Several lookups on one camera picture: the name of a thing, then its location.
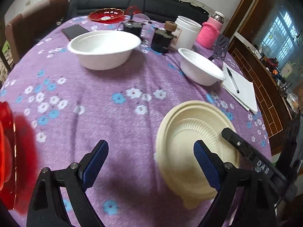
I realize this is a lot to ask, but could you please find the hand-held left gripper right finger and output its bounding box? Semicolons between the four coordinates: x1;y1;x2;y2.
194;140;277;227

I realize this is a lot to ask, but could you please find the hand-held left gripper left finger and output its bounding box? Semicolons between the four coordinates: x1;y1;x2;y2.
27;139;109;227

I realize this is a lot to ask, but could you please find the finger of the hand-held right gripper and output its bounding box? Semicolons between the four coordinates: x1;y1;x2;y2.
222;128;259;166

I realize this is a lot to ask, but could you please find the cream plastic bowl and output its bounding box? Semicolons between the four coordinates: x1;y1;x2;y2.
155;100;240;210

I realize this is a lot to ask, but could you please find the small white bowl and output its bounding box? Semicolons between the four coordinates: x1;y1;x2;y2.
177;48;226;86

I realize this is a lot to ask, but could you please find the large red gold-rimmed plate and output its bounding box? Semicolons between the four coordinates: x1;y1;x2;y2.
0;100;17;211

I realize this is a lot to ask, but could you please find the large white bowl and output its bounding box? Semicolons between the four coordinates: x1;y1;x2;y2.
67;30;142;71

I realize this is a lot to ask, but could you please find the white notepad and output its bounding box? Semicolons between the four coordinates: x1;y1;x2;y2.
220;61;258;113

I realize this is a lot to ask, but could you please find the wooden sideboard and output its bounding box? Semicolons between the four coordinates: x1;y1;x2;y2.
227;45;296;156

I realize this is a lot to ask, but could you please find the black pen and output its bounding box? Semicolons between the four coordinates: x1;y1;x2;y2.
226;67;240;94

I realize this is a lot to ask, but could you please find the purple floral tablecloth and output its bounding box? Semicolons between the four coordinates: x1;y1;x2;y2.
0;14;273;227

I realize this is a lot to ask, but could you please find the black phone stand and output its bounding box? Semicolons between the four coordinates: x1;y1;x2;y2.
208;34;230;61

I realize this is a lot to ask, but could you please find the bottle in pink knitted sleeve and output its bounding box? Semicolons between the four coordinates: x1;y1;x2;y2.
196;11;225;49

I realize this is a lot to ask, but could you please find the white canister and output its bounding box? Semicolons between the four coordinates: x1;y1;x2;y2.
175;16;203;51

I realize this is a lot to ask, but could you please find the window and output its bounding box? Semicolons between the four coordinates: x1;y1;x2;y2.
256;0;303;76

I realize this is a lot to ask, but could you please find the black jar with cork lid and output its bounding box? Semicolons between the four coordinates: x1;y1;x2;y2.
151;21;178;54

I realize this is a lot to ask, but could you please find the black smartphone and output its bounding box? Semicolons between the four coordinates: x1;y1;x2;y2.
62;24;90;41

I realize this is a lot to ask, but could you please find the small red gold-rimmed plate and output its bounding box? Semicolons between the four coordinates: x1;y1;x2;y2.
89;8;125;23

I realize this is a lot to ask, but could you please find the brown upholstered chair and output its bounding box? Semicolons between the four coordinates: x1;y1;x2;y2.
5;0;70;64

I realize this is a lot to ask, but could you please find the clear plastic container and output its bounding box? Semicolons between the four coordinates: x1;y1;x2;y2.
131;14;152;24

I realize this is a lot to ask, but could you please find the red plastic bag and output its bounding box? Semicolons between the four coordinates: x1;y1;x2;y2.
125;5;140;16

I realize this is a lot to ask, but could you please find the black leather sofa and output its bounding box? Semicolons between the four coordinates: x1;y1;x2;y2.
67;0;210;25

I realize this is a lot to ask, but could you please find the wooden door frame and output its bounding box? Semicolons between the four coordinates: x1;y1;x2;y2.
223;0;275;38

